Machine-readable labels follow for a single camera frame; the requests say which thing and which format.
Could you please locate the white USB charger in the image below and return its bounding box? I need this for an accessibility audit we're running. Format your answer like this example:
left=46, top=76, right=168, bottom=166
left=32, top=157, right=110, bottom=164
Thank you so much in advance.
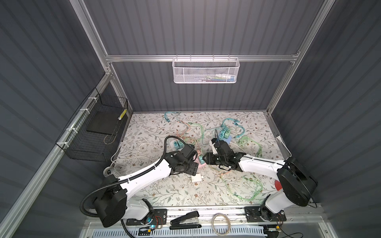
left=191, top=174, right=204, bottom=183

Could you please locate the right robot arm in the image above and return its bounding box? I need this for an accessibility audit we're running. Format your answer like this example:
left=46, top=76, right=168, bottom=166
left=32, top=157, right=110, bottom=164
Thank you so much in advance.
left=202, top=138, right=318, bottom=221

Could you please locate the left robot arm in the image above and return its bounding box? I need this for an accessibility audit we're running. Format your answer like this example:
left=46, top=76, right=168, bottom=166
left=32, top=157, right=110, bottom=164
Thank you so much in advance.
left=79, top=135, right=198, bottom=228

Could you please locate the blue power strip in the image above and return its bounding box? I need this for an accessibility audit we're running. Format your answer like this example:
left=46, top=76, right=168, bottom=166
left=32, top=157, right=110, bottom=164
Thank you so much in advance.
left=217, top=129, right=232, bottom=144

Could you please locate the black stapler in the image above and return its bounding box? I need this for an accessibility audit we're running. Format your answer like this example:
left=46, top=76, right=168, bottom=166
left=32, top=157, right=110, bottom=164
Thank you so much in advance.
left=169, top=211, right=202, bottom=230

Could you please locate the red pencil cup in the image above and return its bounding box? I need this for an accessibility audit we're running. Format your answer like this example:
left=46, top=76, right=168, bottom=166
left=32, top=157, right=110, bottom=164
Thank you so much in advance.
left=274, top=180, right=282, bottom=191

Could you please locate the green USB cable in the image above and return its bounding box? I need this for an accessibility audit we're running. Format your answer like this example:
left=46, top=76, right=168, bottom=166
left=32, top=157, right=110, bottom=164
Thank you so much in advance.
left=220, top=135, right=264, bottom=202

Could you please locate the teal multi-head cable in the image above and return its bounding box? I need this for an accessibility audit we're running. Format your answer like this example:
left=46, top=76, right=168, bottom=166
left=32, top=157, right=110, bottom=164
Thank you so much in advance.
left=218, top=117, right=246, bottom=139

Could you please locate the coiled beige cable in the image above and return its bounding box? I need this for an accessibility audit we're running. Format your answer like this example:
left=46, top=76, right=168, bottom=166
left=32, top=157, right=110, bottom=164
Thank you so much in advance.
left=211, top=213, right=232, bottom=236

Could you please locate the white wire mesh basket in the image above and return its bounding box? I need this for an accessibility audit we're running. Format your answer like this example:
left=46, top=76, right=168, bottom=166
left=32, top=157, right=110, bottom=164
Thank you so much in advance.
left=172, top=57, right=240, bottom=84

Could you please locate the black wire basket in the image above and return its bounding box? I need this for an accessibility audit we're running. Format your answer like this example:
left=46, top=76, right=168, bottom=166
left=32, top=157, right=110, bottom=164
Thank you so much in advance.
left=56, top=88, right=129, bottom=162

